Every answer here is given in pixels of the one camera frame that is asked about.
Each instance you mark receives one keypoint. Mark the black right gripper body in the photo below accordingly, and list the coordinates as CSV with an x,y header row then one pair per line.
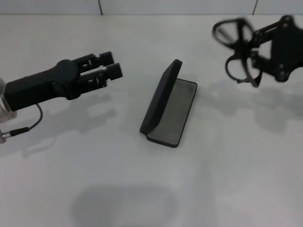
x,y
287,49

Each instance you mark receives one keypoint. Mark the black glasses case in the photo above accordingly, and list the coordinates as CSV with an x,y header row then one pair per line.
x,y
175,111

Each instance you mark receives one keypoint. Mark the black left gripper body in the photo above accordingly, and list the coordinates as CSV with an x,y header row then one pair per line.
x,y
42,85

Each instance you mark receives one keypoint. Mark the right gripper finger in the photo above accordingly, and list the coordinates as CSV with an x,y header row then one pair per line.
x,y
265,35
256,68

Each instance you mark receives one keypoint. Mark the black glasses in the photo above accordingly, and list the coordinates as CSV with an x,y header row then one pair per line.
x,y
228,67

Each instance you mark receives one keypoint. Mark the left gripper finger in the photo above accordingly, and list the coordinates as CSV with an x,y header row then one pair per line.
x,y
114,71
105,58

